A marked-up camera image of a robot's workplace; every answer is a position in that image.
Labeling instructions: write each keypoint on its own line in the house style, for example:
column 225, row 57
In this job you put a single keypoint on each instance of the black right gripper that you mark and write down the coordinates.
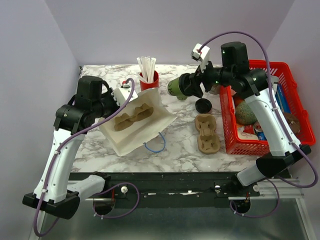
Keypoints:
column 201, row 77

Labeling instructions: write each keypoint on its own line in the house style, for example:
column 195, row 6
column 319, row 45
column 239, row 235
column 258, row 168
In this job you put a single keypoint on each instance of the black plastic cup lid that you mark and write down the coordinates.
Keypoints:
column 184, row 84

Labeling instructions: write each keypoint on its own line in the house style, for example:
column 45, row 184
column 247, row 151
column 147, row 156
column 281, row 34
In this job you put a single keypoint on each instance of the green paper cup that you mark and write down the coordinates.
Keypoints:
column 173, row 89

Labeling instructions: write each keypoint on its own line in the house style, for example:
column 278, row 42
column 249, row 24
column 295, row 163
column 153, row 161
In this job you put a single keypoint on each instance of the checkered paper takeout bag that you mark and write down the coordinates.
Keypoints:
column 125, row 141

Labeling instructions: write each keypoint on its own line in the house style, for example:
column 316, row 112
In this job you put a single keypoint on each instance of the brown pulp cup carrier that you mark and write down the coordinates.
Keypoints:
column 208, row 141
column 140, row 113

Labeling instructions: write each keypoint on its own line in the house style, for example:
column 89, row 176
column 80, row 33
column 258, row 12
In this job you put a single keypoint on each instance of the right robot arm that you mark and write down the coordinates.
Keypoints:
column 256, row 88

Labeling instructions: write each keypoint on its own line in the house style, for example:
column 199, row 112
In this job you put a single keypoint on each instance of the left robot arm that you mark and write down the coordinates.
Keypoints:
column 93, row 100

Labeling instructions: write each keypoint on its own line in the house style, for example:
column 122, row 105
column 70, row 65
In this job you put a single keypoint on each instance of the grey marbled block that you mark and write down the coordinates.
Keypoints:
column 215, row 89

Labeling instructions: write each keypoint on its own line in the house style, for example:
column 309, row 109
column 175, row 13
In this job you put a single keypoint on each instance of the black lid stack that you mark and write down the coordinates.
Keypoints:
column 203, row 106

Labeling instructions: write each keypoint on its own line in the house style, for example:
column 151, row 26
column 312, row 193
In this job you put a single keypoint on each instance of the red plastic straw holder cup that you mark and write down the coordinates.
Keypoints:
column 149, row 85

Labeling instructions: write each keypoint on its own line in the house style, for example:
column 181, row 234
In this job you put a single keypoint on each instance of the white wrapped straws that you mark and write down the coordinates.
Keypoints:
column 147, row 68

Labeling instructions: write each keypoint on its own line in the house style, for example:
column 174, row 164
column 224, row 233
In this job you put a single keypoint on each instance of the green round sponge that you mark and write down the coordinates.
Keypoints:
column 244, row 114

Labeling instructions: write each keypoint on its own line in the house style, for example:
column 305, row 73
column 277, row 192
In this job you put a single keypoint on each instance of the red plastic basket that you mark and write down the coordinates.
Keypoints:
column 236, row 146

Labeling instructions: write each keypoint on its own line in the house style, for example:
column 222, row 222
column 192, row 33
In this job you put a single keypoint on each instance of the blue package in basket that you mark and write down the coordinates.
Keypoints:
column 281, row 99

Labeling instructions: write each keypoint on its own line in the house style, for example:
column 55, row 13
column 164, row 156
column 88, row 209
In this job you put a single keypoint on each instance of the brown round cake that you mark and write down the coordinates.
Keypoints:
column 293, row 122

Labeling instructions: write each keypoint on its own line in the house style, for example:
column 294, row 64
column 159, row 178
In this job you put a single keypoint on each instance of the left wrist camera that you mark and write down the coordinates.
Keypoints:
column 125, row 92

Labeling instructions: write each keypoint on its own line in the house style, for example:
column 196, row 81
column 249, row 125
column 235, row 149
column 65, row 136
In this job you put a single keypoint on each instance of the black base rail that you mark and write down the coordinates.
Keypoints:
column 156, row 190

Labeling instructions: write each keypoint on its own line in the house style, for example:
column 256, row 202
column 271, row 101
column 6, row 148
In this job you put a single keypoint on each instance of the aluminium frame rail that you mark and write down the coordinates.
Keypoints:
column 261, row 190

